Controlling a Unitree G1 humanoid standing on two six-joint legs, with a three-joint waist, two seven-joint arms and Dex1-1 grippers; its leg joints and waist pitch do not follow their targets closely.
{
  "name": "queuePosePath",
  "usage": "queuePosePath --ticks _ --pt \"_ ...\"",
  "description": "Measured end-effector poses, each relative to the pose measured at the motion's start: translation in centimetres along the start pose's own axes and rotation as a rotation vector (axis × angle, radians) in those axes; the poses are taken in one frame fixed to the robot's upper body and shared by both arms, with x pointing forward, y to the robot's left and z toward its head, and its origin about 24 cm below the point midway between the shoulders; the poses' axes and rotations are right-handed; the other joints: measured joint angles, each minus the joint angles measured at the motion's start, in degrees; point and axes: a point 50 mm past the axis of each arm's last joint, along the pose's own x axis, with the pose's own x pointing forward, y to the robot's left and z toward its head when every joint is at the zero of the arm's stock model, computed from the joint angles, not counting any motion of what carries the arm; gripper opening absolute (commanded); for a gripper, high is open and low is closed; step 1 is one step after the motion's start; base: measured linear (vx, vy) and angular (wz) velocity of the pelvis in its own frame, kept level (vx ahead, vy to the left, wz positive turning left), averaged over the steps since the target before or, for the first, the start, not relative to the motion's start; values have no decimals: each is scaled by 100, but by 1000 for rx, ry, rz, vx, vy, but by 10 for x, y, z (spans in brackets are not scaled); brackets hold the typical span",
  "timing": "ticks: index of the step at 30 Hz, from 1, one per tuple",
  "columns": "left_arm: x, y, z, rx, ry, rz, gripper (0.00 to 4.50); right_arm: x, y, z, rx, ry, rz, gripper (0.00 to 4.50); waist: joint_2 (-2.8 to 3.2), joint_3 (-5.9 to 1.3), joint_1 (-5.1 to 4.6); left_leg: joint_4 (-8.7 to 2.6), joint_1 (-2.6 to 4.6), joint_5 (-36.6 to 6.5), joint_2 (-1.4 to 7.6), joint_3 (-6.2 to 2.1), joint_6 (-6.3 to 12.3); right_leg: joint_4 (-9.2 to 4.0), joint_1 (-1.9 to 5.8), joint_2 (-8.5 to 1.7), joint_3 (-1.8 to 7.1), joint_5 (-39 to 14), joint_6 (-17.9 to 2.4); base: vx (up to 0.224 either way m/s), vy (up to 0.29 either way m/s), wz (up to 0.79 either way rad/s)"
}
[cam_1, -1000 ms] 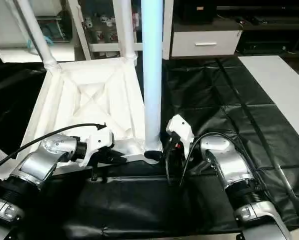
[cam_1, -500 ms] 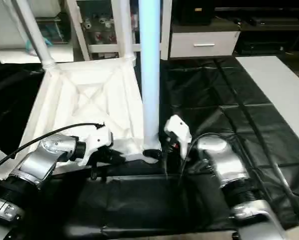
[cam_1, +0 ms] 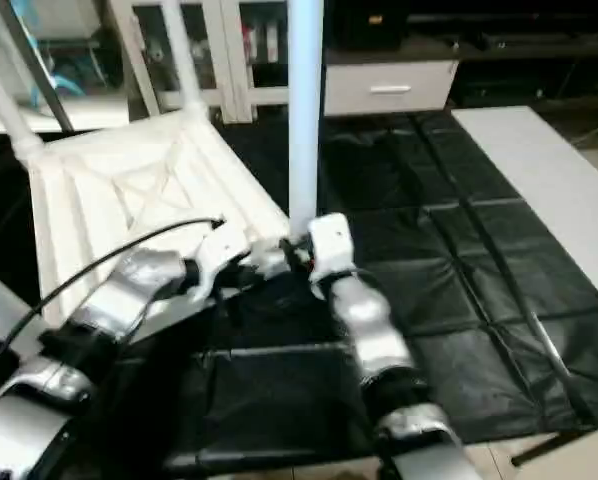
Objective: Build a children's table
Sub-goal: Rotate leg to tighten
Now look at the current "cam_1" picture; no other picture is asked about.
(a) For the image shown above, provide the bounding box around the white plastic table top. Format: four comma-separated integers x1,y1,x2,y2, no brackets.
27,108,302,333

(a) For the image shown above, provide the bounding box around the black work mat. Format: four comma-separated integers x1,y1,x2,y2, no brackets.
0,108,598,473

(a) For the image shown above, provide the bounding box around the white drawer unit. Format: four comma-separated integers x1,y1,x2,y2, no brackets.
323,60,459,117

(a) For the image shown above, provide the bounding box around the white glass door cabinet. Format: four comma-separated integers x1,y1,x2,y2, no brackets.
109,0,293,124

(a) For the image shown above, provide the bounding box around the white drawer cabinet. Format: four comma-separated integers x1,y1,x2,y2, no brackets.
324,0,598,111

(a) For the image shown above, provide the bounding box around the black metal stand leg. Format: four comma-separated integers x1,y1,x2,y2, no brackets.
509,428,598,469

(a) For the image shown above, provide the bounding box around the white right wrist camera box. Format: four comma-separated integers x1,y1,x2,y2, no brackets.
306,212,357,283

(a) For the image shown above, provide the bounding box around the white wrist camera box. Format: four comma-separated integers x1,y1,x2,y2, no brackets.
306,212,357,283
193,221,253,297

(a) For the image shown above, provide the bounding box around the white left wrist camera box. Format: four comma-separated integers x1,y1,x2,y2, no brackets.
193,221,253,297

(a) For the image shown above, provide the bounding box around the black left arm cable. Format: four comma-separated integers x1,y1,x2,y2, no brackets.
0,217,226,393

